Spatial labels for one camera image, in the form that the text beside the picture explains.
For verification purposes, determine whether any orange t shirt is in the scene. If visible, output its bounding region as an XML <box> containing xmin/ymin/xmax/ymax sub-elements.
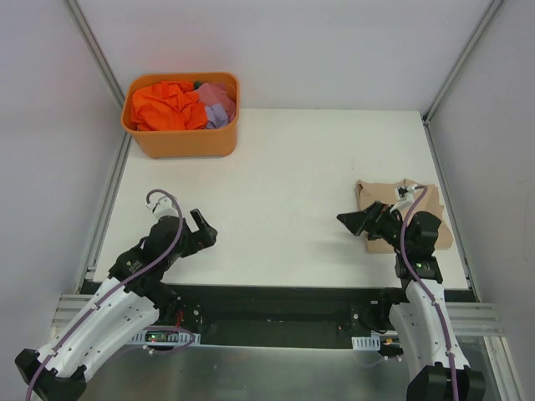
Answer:
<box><xmin>130</xmin><ymin>81</ymin><xmax>207</xmax><ymax>131</ymax></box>

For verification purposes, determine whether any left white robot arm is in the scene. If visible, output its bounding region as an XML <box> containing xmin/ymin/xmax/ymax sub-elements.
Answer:
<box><xmin>15</xmin><ymin>209</ymin><xmax>217</xmax><ymax>400</ymax></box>

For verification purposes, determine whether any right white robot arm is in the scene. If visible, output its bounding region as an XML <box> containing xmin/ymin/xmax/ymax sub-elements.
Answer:
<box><xmin>337</xmin><ymin>201</ymin><xmax>487</xmax><ymax>400</ymax></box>

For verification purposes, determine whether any folded beige t shirt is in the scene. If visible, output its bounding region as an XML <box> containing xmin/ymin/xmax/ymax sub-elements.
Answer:
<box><xmin>355</xmin><ymin>178</ymin><xmax>455</xmax><ymax>254</ymax></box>

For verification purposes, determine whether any lilac t shirt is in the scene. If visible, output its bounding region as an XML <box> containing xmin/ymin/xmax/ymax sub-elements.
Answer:
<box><xmin>205</xmin><ymin>104</ymin><xmax>230</xmax><ymax>129</ymax></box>

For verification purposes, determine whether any orange plastic laundry basket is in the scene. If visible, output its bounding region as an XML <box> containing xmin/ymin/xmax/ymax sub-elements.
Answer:
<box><xmin>121</xmin><ymin>72</ymin><xmax>240</xmax><ymax>159</ymax></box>

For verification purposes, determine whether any pink t shirt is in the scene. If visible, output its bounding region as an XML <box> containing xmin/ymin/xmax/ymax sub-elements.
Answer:
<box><xmin>195</xmin><ymin>83</ymin><xmax>237</xmax><ymax>122</ymax></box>

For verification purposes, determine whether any left white cable duct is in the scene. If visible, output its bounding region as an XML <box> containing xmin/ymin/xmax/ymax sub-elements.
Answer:
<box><xmin>126</xmin><ymin>327</ymin><xmax>201</xmax><ymax>348</ymax></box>

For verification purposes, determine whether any white cable duct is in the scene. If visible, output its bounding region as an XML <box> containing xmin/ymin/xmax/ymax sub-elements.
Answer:
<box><xmin>351</xmin><ymin>335</ymin><xmax>381</xmax><ymax>352</ymax></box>
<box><xmin>126</xmin><ymin>327</ymin><xmax>201</xmax><ymax>348</ymax></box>

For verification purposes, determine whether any right white cable duct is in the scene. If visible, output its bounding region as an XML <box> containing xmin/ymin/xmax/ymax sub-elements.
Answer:
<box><xmin>351</xmin><ymin>335</ymin><xmax>381</xmax><ymax>352</ymax></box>

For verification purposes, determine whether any front aluminium rail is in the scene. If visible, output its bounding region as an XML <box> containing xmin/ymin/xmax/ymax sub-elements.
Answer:
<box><xmin>51</xmin><ymin>294</ymin><xmax>505</xmax><ymax>337</ymax></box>

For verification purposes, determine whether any left aluminium frame post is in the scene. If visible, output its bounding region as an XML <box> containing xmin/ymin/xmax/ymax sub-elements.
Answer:
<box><xmin>64</xmin><ymin>0</ymin><xmax>125</xmax><ymax>108</ymax></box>

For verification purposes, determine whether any aluminium frame post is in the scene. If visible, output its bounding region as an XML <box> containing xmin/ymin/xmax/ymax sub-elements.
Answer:
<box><xmin>421</xmin><ymin>0</ymin><xmax>505</xmax><ymax>126</ymax></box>
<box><xmin>64</xmin><ymin>0</ymin><xmax>125</xmax><ymax>108</ymax></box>

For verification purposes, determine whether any right aluminium frame post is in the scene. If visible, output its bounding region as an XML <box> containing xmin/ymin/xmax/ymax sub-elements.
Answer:
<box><xmin>421</xmin><ymin>0</ymin><xmax>505</xmax><ymax>126</ymax></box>

